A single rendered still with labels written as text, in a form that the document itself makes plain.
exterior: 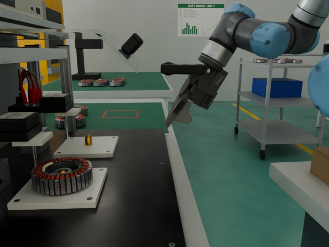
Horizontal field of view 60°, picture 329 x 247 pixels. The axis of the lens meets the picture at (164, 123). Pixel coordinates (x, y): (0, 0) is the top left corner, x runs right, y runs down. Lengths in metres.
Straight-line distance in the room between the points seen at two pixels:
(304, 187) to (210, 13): 5.46
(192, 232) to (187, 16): 5.56
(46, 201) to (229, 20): 0.57
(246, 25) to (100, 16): 5.32
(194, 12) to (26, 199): 5.58
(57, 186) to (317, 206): 0.50
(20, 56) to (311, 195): 0.67
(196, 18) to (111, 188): 5.49
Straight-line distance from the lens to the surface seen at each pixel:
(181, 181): 0.66
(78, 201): 0.54
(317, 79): 0.56
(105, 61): 5.91
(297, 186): 0.71
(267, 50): 0.68
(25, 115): 0.58
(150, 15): 5.88
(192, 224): 0.52
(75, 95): 2.19
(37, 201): 0.56
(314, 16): 0.78
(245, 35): 0.71
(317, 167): 0.76
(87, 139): 0.81
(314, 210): 0.67
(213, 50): 0.75
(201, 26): 5.96
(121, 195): 0.56
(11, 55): 0.64
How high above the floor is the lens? 1.04
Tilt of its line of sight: 14 degrees down
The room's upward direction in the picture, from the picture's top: straight up
